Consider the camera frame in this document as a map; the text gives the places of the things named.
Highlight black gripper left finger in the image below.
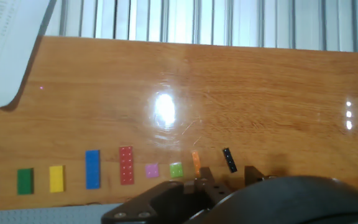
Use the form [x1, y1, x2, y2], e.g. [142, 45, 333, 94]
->
[101, 167, 229, 224]

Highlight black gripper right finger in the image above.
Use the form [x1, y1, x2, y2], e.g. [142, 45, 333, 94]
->
[244, 166, 272, 185]

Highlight narrow black Lego brick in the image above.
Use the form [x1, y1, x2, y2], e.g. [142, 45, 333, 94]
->
[222, 147, 238, 174]

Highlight small lime Lego plate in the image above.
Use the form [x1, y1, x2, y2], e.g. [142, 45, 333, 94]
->
[169, 161, 184, 179]

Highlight narrow orange Lego brick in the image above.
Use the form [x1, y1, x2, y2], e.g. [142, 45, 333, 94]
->
[191, 151, 201, 179]

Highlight small magenta Lego plate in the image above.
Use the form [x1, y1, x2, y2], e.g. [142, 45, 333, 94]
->
[145, 163, 160, 179]

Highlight long red Lego brick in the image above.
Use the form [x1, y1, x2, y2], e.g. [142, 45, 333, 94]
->
[119, 146, 135, 186]

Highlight long blue Lego brick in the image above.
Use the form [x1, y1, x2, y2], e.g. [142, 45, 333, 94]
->
[85, 149, 101, 190]

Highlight yellow Lego brick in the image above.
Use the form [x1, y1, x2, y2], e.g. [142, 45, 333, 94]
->
[48, 165, 65, 194]

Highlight grey Lego baseplate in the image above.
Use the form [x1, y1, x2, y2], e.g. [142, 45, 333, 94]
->
[0, 203, 127, 224]

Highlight dark green Lego brick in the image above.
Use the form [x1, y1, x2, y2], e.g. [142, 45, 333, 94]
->
[17, 168, 34, 196]

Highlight wooden board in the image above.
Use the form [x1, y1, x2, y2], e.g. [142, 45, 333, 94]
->
[0, 35, 358, 212]

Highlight white printed paper sheets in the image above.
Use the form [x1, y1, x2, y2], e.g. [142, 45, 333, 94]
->
[0, 0, 57, 108]

